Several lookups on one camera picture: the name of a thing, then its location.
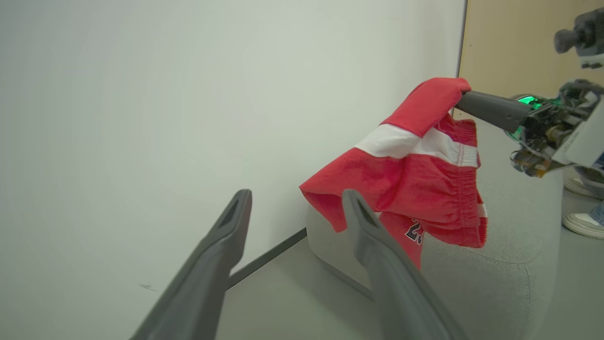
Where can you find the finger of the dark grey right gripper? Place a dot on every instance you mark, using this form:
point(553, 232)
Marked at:
point(495, 111)

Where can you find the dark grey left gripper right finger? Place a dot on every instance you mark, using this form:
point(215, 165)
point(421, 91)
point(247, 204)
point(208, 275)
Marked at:
point(396, 288)

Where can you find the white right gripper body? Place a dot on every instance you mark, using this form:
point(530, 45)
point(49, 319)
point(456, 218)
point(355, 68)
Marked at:
point(557, 132)

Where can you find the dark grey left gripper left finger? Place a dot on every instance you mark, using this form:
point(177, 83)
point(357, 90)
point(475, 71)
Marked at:
point(203, 278)

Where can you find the red shorts with white stripe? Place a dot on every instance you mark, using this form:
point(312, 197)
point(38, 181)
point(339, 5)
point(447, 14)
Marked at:
point(415, 184)

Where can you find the grey upholstered seat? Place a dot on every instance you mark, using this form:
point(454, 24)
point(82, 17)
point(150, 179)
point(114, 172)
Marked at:
point(500, 283)

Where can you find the white sneaker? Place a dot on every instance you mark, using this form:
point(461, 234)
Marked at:
point(583, 188)
point(585, 224)

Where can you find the black baseboard strip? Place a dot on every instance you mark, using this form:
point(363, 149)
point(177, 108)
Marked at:
point(269, 257)

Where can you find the blue jeans leg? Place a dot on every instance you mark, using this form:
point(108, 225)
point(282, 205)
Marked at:
point(597, 213)

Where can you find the grey metal partition frame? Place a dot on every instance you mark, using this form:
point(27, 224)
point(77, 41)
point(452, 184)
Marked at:
point(463, 38)

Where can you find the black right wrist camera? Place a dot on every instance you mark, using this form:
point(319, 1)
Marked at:
point(583, 35)

